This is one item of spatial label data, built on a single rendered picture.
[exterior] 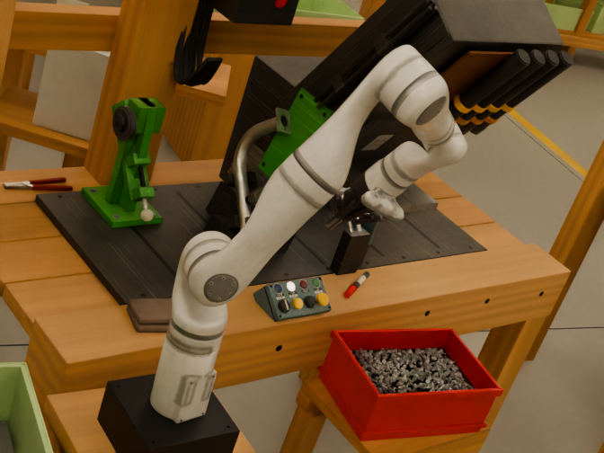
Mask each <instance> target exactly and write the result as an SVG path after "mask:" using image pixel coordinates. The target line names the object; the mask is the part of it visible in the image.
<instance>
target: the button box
mask: <svg viewBox="0 0 604 453"><path fill-rule="evenodd" d="M314 278H316V279H318V280H319V282H320V285H319V287H315V286H314V285H313V282H312V280H313V279H314ZM301 280H304V281H305V282H306V283H307V288H306V289H302V288H301V286H300V281H301ZM301 280H290V281H283V282H277V283H272V284H267V285H266V286H264V287H263V288H261V289H259V290H257V291H255V292H254V293H253V296H254V300H255V302H256V303H257V304H258V305H259V306H260V307H261V308H262V309H263V310H264V311H265V312H266V313H267V314H268V315H269V317H270V318H271V319H272V320H274V322H278V321H282V320H288V319H292V318H298V317H302V316H308V315H317V314H322V313H327V312H330V311H331V310H332V308H331V305H330V302H328V304H327V305H326V306H320V305H319V304H318V302H317V300H316V297H317V295H318V294H319V293H325V294H326V291H325V288H324V283H323V281H322V278H321V277H313V278H307V279H301ZM289 282H292V283H293V284H294V285H295V289H294V290H293V291H291V290H289V289H288V286H287V285H288V283H289ZM275 284H280V285H281V287H282V291H281V292H280V293H278V292H276V291H275V289H274V286H275ZM326 295H327V294H326ZM308 296H312V297H314V298H315V305H314V306H312V307H309V306H307V305H306V302H305V299H306V297H308ZM295 298H300V299H301V300H302V301H303V307H302V308H300V309H296V308H294V307H293V304H292V301H293V299H295ZM283 299H286V300H287V301H288V302H289V303H290V305H291V308H290V310H289V311H288V312H283V311H282V310H281V309H280V301H281V300H283Z"/></svg>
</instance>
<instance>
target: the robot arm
mask: <svg viewBox="0 0 604 453"><path fill-rule="evenodd" d="M379 102H382V103H383V104H384V105H385V107H386V108H387V109H388V110H389V111H390V112H391V113H392V114H393V116H394V117H395V118H396V119H397V120H399V121H400V122H402V123H403V124H404V125H405V126H407V127H409V128H411V129H412V131H413V133H414V134H415V136H416V137H417V138H418V139H419V140H421V142H422V143H423V145H424V147H425V149H426V151H427V153H428V154H427V153H426V152H425V150H424V149H423V148H422V147H421V146H419V145H418V144H416V143H414V142H412V141H407V142H404V143H403V144H401V145H400V146H399V147H397V148H396V149H395V150H394V151H392V152H391V153H390V154H389V155H387V156H386V157H384V158H382V159H380V160H379V161H377V162H376V163H375V164H373V165H372V166H371V167H370V168H369V169H368V170H366V171H365V172H364V173H362V174H361V175H360V176H359V177H358V178H357V179H356V180H355V181H354V183H352V184H348V185H346V186H345V187H344V188H342V186H343V185H344V183H345V181H346V179H347V176H348V174H349V170H350V168H351V161H352V158H353V154H354V150H355V146H356V143H357V139H358V136H359V133H360V130H361V128H362V126H363V124H364V122H365V120H366V118H367V117H368V116H369V114H370V113H371V111H372V110H373V109H374V107H375V106H376V105H377V104H378V103H379ZM466 151H467V142H466V140H465V138H464V136H463V134H462V132H461V130H460V128H459V126H458V125H457V123H456V121H455V119H454V117H453V115H452V114H451V112H450V110H449V89H448V86H447V84H446V82H445V80H444V79H443V78H442V76H441V75H440V74H439V73H438V72H437V71H436V70H435V69H434V68H433V67H432V66H431V64H430V63H429V62H428V61H427V60H426V59H425V58H424V57H423V56H422V55H421V54H420V53H419V52H418V51H417V50H416V49H415V48H414V47H412V46H410V45H403V46H400V47H398V48H396V49H394V50H392V51H391V52H390V53H388V54H387V55H385V56H384V58H382V59H381V60H380V61H379V62H378V63H377V65H376V66H375V67H374V68H373V69H372V70H371V71H370V72H369V74H368V75H367V76H366V77H365V78H364V79H363V81H362V82H361V83H360V84H359V85H358V86H357V88H356V89H355V90H354V91H353V92H352V93H351V95H350V96H349V97H348V98H347V99H346V100H345V102H344V103H343V104H342V105H341V106H340V107H339V109H338V110H337V111H336V112H335V113H334V114H333V115H332V116H331V117H330V118H329V119H328V120H327V121H326V122H325V123H324V124H323V125H322V126H321V127H320V128H319V129H318V130H317V131H316V132H315V133H314V134H313V135H312V136H311V137H309V138H308V139H307V140H306V141H305V142H304V143H303V144H302V145H301V146H300V147H299V148H297V149H296V150H295V151H294V152H293V153H292V154H291V155H290V156H289V157H288V158H287V159H286V160H285V161H284V162H283V163H282V164H281V165H280V166H279V167H278V168H277V169H276V170H275V172H274V173H273V174H272V175H271V177H270V179H269V180H268V181H267V183H266V185H265V187H264V189H263V191H262V194H261V196H260V198H259V199H258V201H257V203H256V206H255V208H254V210H253V213H252V215H251V216H250V218H249V219H248V221H247V222H246V224H245V225H244V227H243V228H242V229H241V231H240V232H239V233H238V234H237V235H236V236H235V237H234V238H233V239H232V240H231V239H230V238H229V237H228V236H227V235H225V234H223V233H220V232H218V231H207V232H203V233H200V234H198V235H196V236H194V237H193V238H192V239H191V240H190V241H189V242H188V243H187V244H186V245H185V247H184V249H183V251H182V255H181V258H180V260H179V264H178V269H177V273H176V277H175V282H174V286H173V296H172V313H171V317H170V321H169V325H168V328H167V332H166V336H165V339H164V345H163V349H162V352H161V356H160V360H159V363H158V367H157V371H156V373H155V381H154V384H153V388H152V391H151V395H150V403H151V405H152V406H153V408H154V409H155V410H156V411H157V412H158V413H160V414H162V415H163V416H164V417H167V418H169V419H172V420H173V421H174V422H175V423H180V422H185V421H188V420H190V419H193V418H196V417H199V416H202V415H204V414H205V413H206V410H207V407H208V403H209V398H210V395H211V392H212V388H213V386H214V382H215V379H216V375H217V372H216V371H215V370H214V366H215V363H216V359H217V356H218V351H219V347H220V344H221V342H222V338H223V335H224V331H225V329H226V326H227V303H228V302H230V301H231V300H233V299H235V298H236V297H237V296H239V295H240V294H241V293H242V292H243V291H244V289H245V288H246V287H247V286H248V285H249V284H250V283H251V281H252V280H253V279H254V278H255V276H256V275H257V274H258V273H259V272H260V270H261V269H262V268H263V266H264V265H265V264H266V263H267V262H268V261H269V259H270V258H271V257H272V256H273V255H274V254H275V253H276V252H277V251H278V250H279V249H280V248H281V247H282V246H283V245H284V244H285V243H286V242H287V241H288V240H289V239H290V238H291V237H292V236H293V235H294V234H295V233H296V232H297V231H298V230H299V229H300V228H301V227H302V226H303V225H304V224H305V223H306V222H307V221H308V220H309V219H310V218H311V217H312V216H313V215H314V214H315V213H316V212H317V211H318V210H319V209H320V208H321V207H322V206H324V205H325V204H326V203H327V202H328V201H330V208H331V214H329V215H328V216H327V217H326V221H325V226H326V227H328V228H330V229H334V228H337V227H339V226H340V225H341V224H342V223H344V222H348V221H350V222H351V223H352V224H353V225H359V224H367V223H375V222H380V221H381V219H382V216H383V217H385V218H387V219H389V220H391V221H393V222H396V223H397V222H399V221H400V220H402V219H403V218H404V211H403V209H402V208H401V207H400V206H399V205H398V203H397V202H396V200H395V198H396V197H398V196H399V195H400V194H402V193H403V192H404V191H405V190H406V189H407V188H408V187H409V186H410V185H411V184H413V183H414V182H416V181H417V180H418V179H420V178H421V177H422V176H424V175H425V174H426V173H429V172H432V171H434V170H436V169H439V168H441V167H445V166H448V165H451V164H455V163H457V162H459V161H460V160H461V159H462V158H463V157H464V156H465V155H466ZM342 195H343V199H342V202H341V203H340V204H339V205H338V204H337V200H338V199H339V198H340V197H341V196H342ZM358 217H363V218H358Z"/></svg>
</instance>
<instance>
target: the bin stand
mask: <svg viewBox="0 0 604 453"><path fill-rule="evenodd" d="M296 403H297V404H298V406H297V409H296V411H295V413H294V416H293V418H292V421H291V424H290V425H289V430H288V432H287V435H286V437H285V439H284V442H283V444H282V447H281V449H280V453H313V451H314V448H315V444H316V443H317V440H318V438H319V435H320V433H321V430H322V428H323V426H324V422H325V420H326V417H327V418H328V420H329V421H330V422H331V423H332V424H333V425H334V426H335V427H336V428H337V429H338V431H339V432H340V433H341V434H342V435H343V436H344V437H345V438H346V439H347V440H348V441H349V442H350V444H351V445H352V446H353V447H354V448H355V449H356V450H358V452H359V453H476V451H477V450H478V449H480V448H481V447H482V446H483V445H484V442H485V440H486V438H487V435H488V434H489V432H490V430H491V426H490V425H489V424H487V423H486V422H485V423H486V424H487V425H486V427H485V428H481V429H480V431H479V432H470V433H459V434H448V435H436V436H424V437H412V438H401V439H390V440H367V441H360V440H359V439H358V437H357V436H356V434H355V432H354V431H353V429H352V428H351V426H350V425H349V424H348V422H347V420H346V419H345V417H344V416H343V414H342V412H341V411H340V409H339V407H338V406H337V404H336V403H335V401H334V400H333V398H332V397H331V395H330V394H329V392H328V391H327V389H326V388H325V386H324V384H323V382H322V381H321V379H320V378H319V377H314V378H310V379H306V380H304V381H303V383H302V385H301V389H300V390H299V392H298V396H297V399H296Z"/></svg>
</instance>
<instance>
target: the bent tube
mask: <svg viewBox="0 0 604 453"><path fill-rule="evenodd" d="M275 111H276V117H275V118H272V119H269V120H266V121H263V122H260V123H258V124H256V125H254V126H252V127H251V128H250V129H248V130H247V131H246V132H245V133H244V135H243V136H242V138H241V139H240V141H239V143H238V145H237V148H236V150H235V155H234V162H233V172H234V179H235V194H236V201H237V208H238V216H239V223H240V230H241V229H242V228H243V227H244V225H245V219H244V218H246V217H250V216H251V215H252V209H251V205H250V206H249V205H247V204H246V202H245V197H246V196H250V195H249V188H248V181H247V173H246V160H247V156H248V154H249V151H250V149H251V147H252V145H253V143H254V142H255V141H256V140H257V139H258V138H260V137H262V136H264V135H267V134H270V133H272V132H274V131H277V132H280V133H283V134H286V135H291V127H290V114H289V111H286V110H283V109H281V108H276V109H275Z"/></svg>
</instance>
